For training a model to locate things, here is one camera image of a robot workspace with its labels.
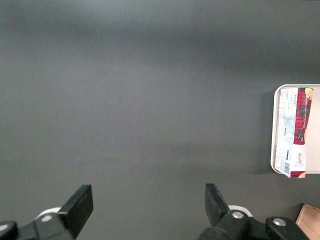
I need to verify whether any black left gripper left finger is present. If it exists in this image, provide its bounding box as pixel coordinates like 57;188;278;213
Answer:
0;184;94;240

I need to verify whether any wooden two-drawer cabinet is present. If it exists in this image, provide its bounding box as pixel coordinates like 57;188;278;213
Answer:
295;203;320;240

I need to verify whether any red tartan cookie box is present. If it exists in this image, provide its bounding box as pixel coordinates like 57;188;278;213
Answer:
273;86;315;179

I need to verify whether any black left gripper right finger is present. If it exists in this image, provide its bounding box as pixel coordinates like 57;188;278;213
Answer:
197;183;311;240

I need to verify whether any white rectangular plastic tray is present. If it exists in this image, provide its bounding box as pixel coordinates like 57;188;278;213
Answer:
269;83;320;175

